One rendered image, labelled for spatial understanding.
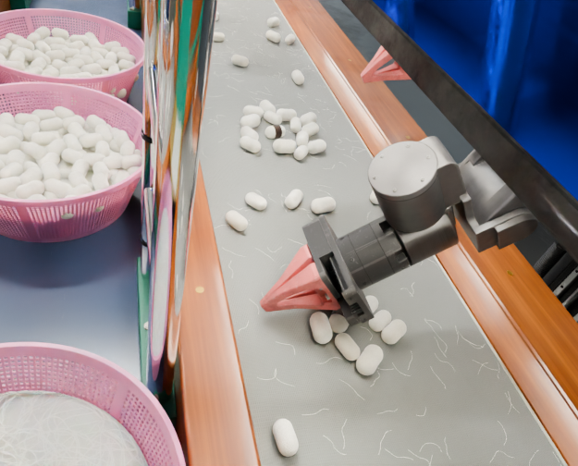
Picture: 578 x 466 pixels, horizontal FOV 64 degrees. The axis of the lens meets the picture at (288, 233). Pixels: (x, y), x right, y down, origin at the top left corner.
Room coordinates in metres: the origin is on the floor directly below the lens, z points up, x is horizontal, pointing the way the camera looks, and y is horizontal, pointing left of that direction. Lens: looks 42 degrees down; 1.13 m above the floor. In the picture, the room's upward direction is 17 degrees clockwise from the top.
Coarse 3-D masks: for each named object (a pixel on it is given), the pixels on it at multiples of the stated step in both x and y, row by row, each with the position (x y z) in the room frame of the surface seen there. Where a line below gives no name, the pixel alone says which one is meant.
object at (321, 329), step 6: (318, 312) 0.32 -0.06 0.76; (312, 318) 0.31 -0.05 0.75; (318, 318) 0.31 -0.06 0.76; (324, 318) 0.31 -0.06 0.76; (312, 324) 0.30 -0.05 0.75; (318, 324) 0.30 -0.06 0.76; (324, 324) 0.30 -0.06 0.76; (312, 330) 0.30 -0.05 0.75; (318, 330) 0.29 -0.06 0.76; (324, 330) 0.30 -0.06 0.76; (330, 330) 0.30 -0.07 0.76; (318, 336) 0.29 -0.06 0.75; (324, 336) 0.29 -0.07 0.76; (330, 336) 0.29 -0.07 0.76; (318, 342) 0.29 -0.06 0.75; (324, 342) 0.29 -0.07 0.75
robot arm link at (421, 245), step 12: (444, 216) 0.35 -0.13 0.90; (432, 228) 0.35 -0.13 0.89; (444, 228) 0.35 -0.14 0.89; (408, 240) 0.34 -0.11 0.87; (420, 240) 0.34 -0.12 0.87; (432, 240) 0.34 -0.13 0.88; (444, 240) 0.35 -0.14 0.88; (456, 240) 0.35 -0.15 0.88; (396, 252) 0.34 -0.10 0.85; (408, 252) 0.33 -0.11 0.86; (420, 252) 0.34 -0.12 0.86; (432, 252) 0.34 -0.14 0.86
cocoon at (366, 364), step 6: (366, 348) 0.29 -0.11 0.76; (372, 348) 0.29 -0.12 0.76; (378, 348) 0.29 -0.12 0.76; (366, 354) 0.28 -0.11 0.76; (372, 354) 0.28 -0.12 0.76; (378, 354) 0.29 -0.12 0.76; (360, 360) 0.28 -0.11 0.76; (366, 360) 0.28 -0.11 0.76; (372, 360) 0.28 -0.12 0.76; (378, 360) 0.28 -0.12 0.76; (360, 366) 0.27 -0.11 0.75; (366, 366) 0.27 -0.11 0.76; (372, 366) 0.27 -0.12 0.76; (360, 372) 0.27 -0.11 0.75; (366, 372) 0.27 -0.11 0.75; (372, 372) 0.27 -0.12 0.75
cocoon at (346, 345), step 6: (342, 336) 0.30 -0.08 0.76; (348, 336) 0.30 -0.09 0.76; (336, 342) 0.29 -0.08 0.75; (342, 342) 0.29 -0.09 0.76; (348, 342) 0.29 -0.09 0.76; (354, 342) 0.30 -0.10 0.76; (342, 348) 0.29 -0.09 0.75; (348, 348) 0.29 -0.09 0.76; (354, 348) 0.29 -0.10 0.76; (348, 354) 0.28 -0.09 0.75; (354, 354) 0.28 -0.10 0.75; (354, 360) 0.28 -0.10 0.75
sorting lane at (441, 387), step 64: (256, 0) 1.31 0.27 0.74; (256, 64) 0.91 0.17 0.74; (256, 128) 0.67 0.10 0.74; (320, 128) 0.74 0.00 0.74; (256, 192) 0.51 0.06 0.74; (320, 192) 0.55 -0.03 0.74; (256, 256) 0.39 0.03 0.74; (256, 320) 0.30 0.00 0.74; (448, 320) 0.38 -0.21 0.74; (256, 384) 0.23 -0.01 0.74; (320, 384) 0.25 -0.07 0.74; (384, 384) 0.27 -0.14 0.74; (448, 384) 0.29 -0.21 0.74; (512, 384) 0.32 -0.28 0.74; (320, 448) 0.19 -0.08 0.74; (384, 448) 0.20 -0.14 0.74; (448, 448) 0.22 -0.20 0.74; (512, 448) 0.24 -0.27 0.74
